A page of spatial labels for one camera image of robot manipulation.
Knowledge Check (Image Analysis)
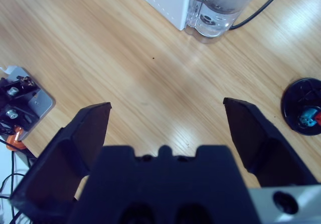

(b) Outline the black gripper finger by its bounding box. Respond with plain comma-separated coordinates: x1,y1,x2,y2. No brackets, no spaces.
10,102,112,221
223,97,319,188

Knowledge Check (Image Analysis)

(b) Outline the white capsule coffee machine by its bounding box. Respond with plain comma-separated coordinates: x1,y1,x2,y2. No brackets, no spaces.
129,0,196,31

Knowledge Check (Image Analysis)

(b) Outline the blue coffee capsule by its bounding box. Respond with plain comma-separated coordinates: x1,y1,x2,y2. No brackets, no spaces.
298,108,318,128

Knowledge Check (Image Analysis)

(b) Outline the orange plug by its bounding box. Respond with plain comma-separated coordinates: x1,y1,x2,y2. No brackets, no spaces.
6,126,26,152

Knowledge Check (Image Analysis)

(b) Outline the black capsule holder with rods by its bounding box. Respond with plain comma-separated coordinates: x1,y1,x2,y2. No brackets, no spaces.
280,77,321,137

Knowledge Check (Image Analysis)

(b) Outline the clear water tank dark lid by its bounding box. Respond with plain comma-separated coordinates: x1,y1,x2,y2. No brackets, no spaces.
185,0,264,45

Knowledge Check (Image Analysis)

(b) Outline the thin black cable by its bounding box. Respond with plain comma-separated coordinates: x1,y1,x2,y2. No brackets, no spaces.
0,138,38,224

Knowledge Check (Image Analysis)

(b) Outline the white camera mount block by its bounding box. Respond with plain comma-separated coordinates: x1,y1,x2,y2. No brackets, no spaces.
0,65,56,144

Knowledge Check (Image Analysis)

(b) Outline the black machine power cable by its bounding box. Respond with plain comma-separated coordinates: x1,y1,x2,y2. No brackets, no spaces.
229,0,291,30

